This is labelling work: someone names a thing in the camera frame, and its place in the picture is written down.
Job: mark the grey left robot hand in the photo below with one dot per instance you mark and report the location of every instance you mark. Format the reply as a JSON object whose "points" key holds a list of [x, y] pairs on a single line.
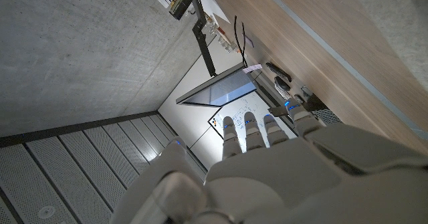
{"points": [[284, 184]]}

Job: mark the black computer mouse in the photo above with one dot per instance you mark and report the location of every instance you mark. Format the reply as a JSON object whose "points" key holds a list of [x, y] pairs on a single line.
{"points": [[282, 83]]}

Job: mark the computer monitor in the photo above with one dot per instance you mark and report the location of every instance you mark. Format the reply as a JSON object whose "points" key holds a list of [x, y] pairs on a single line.
{"points": [[220, 92]]}

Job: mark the black remote control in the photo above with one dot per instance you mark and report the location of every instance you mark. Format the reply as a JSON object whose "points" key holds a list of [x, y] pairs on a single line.
{"points": [[277, 72]]}

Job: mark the paper tag on monitor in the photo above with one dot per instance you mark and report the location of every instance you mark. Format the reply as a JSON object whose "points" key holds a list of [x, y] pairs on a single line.
{"points": [[252, 68]]}

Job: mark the clear glass jar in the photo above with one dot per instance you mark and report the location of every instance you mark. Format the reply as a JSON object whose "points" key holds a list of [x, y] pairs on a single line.
{"points": [[227, 45]]}

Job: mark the white paper sheet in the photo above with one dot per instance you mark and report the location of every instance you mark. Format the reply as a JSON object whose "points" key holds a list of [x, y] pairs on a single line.
{"points": [[212, 6]]}

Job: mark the round ceiling sensor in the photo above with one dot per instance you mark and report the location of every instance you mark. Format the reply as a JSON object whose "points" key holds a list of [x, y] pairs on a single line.
{"points": [[47, 212]]}

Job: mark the whiteboard with black frame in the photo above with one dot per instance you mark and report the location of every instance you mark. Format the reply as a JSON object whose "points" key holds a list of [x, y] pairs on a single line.
{"points": [[234, 108]]}

